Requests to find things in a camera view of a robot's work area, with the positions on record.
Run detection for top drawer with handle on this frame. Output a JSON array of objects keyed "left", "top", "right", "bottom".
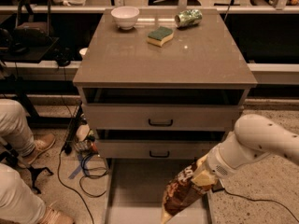
[{"left": 82, "top": 104, "right": 243, "bottom": 131}]

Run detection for middle drawer with handle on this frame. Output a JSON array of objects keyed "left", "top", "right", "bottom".
[{"left": 96, "top": 140, "right": 217, "bottom": 160}]

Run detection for green yellow sponge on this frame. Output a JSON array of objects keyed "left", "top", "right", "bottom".
[{"left": 147, "top": 26, "right": 174, "bottom": 47}]

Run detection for tan lower shoe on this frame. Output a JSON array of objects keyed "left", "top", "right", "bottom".
[{"left": 37, "top": 206, "right": 75, "bottom": 224}]

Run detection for drawer with handle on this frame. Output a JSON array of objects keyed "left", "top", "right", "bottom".
[
  {"left": 96, "top": 140, "right": 217, "bottom": 160},
  {"left": 82, "top": 104, "right": 243, "bottom": 131}
]

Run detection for tan shoe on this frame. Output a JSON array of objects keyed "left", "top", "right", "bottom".
[
  {"left": 37, "top": 206, "right": 75, "bottom": 224},
  {"left": 17, "top": 133, "right": 56, "bottom": 164}
]

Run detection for person's lower leg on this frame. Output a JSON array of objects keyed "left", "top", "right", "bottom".
[{"left": 0, "top": 164, "right": 46, "bottom": 224}]

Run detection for person's upper leg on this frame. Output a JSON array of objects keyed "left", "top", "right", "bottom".
[{"left": 0, "top": 99, "right": 35, "bottom": 157}]

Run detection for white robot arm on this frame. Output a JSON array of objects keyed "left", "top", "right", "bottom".
[{"left": 192, "top": 114, "right": 299, "bottom": 187}]

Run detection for grey drawer cabinet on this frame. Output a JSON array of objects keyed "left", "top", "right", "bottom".
[{"left": 72, "top": 7, "right": 258, "bottom": 161}]

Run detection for black power adapter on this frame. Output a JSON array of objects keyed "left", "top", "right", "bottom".
[{"left": 212, "top": 179, "right": 225, "bottom": 192}]

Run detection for black headphones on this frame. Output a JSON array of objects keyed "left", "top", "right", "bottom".
[{"left": 53, "top": 48, "right": 72, "bottom": 67}]

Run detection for person's leg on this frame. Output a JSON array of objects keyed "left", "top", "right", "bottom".
[
  {"left": 0, "top": 99, "right": 35, "bottom": 157},
  {"left": 0, "top": 164, "right": 46, "bottom": 224}
]

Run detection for green soda can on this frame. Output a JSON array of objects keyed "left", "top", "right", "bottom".
[{"left": 175, "top": 9, "right": 203, "bottom": 28}]

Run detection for open bottom drawer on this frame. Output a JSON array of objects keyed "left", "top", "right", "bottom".
[{"left": 103, "top": 158, "right": 215, "bottom": 224}]

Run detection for black floor cable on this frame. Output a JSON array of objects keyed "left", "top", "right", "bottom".
[{"left": 56, "top": 147, "right": 109, "bottom": 224}]

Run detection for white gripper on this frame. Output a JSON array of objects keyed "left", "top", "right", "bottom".
[{"left": 192, "top": 143, "right": 241, "bottom": 187}]

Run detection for white bowl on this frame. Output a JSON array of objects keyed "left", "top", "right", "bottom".
[{"left": 111, "top": 7, "right": 139, "bottom": 30}]

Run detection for black bag on shelf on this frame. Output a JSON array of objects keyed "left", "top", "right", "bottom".
[{"left": 13, "top": 0, "right": 53, "bottom": 47}]

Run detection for brown chip bag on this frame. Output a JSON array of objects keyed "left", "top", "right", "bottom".
[{"left": 161, "top": 161, "right": 214, "bottom": 224}]

